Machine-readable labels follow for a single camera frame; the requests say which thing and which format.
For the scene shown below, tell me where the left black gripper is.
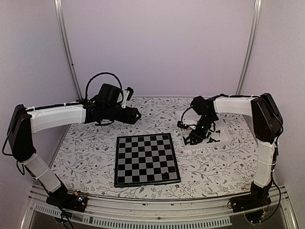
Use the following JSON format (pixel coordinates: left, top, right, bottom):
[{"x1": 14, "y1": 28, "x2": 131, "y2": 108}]
[{"x1": 104, "y1": 104, "x2": 142, "y2": 124}]

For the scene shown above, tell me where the white plastic tray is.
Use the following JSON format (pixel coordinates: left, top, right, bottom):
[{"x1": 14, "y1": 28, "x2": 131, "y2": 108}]
[{"x1": 175, "y1": 107, "x2": 232, "y2": 150}]

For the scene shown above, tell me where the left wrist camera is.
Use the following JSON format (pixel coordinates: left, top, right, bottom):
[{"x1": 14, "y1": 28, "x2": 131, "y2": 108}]
[{"x1": 121, "y1": 87, "x2": 134, "y2": 108}]

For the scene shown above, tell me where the left aluminium frame post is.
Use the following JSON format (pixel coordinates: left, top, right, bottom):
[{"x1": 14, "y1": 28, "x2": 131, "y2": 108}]
[{"x1": 53, "y1": 0, "x2": 83, "y2": 102}]

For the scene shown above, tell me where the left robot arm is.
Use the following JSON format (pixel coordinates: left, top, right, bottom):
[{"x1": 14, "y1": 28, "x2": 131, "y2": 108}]
[{"x1": 4, "y1": 83, "x2": 141, "y2": 207}]

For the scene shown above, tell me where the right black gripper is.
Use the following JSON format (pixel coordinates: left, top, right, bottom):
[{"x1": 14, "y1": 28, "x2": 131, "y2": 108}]
[{"x1": 189, "y1": 114, "x2": 216, "y2": 146}]

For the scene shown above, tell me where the aluminium frame post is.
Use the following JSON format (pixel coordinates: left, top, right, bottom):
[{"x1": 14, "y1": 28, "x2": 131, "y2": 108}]
[
  {"x1": 235, "y1": 0, "x2": 262, "y2": 95},
  {"x1": 53, "y1": 0, "x2": 83, "y2": 102}
]

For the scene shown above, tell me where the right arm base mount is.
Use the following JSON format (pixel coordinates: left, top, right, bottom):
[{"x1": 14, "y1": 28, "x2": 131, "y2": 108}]
[{"x1": 228, "y1": 190, "x2": 271, "y2": 224}]

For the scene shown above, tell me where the black chess piece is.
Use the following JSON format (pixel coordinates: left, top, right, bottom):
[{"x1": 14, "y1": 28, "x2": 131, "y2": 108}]
[{"x1": 162, "y1": 172, "x2": 170, "y2": 180}]

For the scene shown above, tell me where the right aluminium frame post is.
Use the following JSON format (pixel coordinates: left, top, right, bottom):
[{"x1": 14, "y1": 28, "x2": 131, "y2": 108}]
[{"x1": 235, "y1": 0, "x2": 262, "y2": 95}]

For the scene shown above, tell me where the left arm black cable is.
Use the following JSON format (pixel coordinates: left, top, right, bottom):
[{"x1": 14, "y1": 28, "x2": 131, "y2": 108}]
[{"x1": 84, "y1": 73, "x2": 123, "y2": 101}]

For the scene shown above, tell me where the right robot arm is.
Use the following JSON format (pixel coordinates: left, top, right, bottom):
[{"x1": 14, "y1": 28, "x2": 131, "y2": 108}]
[{"x1": 177, "y1": 93, "x2": 284, "y2": 208}]

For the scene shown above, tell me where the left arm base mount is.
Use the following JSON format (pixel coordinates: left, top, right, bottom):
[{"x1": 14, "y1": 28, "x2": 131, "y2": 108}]
[{"x1": 46, "y1": 183, "x2": 88, "y2": 212}]

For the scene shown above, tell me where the black white chessboard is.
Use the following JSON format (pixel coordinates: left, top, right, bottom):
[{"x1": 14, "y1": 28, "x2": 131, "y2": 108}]
[{"x1": 114, "y1": 133, "x2": 181, "y2": 187}]

